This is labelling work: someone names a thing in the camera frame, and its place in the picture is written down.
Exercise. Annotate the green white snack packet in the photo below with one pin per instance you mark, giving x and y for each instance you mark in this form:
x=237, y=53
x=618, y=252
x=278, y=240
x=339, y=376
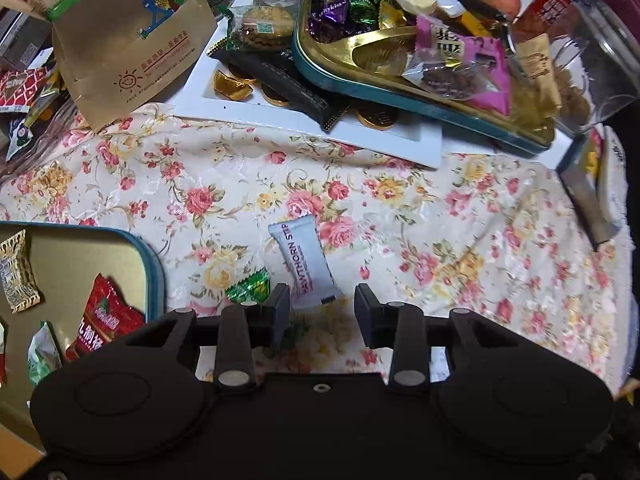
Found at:
x=44, y=355

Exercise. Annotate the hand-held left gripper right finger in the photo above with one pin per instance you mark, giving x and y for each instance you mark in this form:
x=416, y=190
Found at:
x=365, y=316

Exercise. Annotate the floral tablecloth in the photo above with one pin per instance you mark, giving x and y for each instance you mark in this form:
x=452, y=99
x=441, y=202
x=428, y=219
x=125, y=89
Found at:
x=450, y=260

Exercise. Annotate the dark flat box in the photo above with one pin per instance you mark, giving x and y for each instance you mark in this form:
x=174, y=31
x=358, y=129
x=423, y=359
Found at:
x=585, y=195

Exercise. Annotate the red lattice pattern packet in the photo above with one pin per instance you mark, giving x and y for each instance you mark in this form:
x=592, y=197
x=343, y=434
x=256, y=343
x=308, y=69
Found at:
x=22, y=90

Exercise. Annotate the pile of wrapped candies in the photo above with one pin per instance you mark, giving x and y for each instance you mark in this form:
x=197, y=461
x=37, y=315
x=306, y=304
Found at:
x=345, y=0

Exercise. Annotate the brown paper bag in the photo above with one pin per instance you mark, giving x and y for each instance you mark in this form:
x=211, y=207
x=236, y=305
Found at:
x=130, y=45

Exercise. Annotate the pale grey strip packet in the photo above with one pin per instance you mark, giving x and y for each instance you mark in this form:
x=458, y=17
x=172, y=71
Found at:
x=306, y=265

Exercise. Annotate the small teal tin tray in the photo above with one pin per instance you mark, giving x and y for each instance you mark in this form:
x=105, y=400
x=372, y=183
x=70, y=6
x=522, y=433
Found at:
x=75, y=255

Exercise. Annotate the black gold patterned packet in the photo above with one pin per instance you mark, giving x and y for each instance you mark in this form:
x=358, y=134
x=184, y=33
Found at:
x=17, y=272

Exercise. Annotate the clear raisin packet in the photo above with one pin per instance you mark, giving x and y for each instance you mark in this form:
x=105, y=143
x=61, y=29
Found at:
x=447, y=79

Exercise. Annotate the pink snack packet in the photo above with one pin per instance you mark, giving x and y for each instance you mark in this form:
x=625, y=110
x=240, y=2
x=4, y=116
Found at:
x=480, y=70

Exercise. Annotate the glossy red snack packet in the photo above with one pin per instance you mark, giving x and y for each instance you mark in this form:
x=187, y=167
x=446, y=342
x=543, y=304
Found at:
x=105, y=320

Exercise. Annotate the round cookie packet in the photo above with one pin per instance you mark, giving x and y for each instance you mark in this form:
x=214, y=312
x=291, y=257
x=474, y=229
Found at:
x=262, y=27

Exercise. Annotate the red apple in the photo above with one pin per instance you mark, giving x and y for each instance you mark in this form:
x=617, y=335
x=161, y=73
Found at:
x=500, y=0

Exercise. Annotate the large teal tin tray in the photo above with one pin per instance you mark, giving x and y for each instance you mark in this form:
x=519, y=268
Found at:
x=380, y=95

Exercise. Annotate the long black snack packet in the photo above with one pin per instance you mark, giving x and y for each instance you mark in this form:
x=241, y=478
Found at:
x=295, y=90

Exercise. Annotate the red packet with white print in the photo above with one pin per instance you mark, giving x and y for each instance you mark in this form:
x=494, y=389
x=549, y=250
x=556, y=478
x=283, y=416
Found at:
x=542, y=7

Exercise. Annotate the white rectangular tray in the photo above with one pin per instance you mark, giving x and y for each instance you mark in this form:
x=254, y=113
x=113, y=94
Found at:
x=280, y=125

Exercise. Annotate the clear plastic cookie container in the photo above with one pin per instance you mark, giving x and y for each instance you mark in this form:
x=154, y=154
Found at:
x=595, y=60

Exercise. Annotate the green candy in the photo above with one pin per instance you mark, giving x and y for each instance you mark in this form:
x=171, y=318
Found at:
x=247, y=285

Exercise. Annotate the tan snack packet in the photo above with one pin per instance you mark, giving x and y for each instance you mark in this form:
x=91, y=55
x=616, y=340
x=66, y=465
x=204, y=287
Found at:
x=540, y=70

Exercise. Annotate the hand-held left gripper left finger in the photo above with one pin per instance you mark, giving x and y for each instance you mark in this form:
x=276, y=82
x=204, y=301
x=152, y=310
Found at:
x=280, y=310

